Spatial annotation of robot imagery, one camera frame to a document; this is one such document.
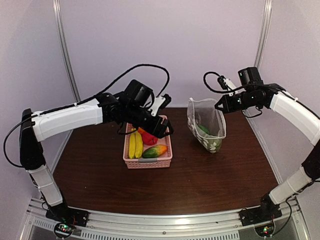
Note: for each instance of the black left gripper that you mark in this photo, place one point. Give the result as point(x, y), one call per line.
point(159, 133)

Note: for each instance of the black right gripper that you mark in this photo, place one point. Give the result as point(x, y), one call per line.
point(228, 108)

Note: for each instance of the red toy apple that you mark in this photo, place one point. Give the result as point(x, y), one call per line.
point(149, 139)

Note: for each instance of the green orange toy mango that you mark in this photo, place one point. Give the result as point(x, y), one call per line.
point(155, 151)

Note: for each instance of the clear dotted zip bag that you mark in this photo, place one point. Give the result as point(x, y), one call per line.
point(203, 112)

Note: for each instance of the green striped toy watermelon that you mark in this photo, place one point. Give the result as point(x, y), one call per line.
point(210, 143)

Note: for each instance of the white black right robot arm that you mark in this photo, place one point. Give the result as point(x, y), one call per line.
point(297, 125)

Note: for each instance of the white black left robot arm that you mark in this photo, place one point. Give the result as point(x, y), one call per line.
point(136, 105)

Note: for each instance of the orange toy fruit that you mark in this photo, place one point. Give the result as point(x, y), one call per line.
point(141, 131)

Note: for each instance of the pink plastic basket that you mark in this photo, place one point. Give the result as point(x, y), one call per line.
point(163, 161)

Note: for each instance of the yellow toy bananas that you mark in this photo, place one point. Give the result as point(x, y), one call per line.
point(136, 146)

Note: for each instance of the right circuit board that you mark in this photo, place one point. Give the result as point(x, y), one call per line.
point(265, 230)

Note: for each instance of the circuit board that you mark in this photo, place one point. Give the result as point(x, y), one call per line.
point(265, 230)
point(63, 230)

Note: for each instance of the left circuit board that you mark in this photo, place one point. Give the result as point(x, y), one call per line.
point(63, 230)

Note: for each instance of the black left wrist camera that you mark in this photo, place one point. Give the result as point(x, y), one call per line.
point(159, 103)

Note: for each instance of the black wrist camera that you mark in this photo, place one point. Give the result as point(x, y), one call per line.
point(159, 103)
point(227, 84)

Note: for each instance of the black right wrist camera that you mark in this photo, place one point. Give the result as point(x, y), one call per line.
point(227, 84)

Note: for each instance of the right aluminium frame post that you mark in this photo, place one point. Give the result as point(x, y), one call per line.
point(264, 31)

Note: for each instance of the aluminium frame post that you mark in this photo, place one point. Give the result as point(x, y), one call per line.
point(64, 49)
point(264, 31)

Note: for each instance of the left aluminium frame post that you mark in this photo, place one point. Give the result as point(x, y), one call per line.
point(64, 49)

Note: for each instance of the aluminium front rail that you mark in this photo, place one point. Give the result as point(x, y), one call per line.
point(223, 225)

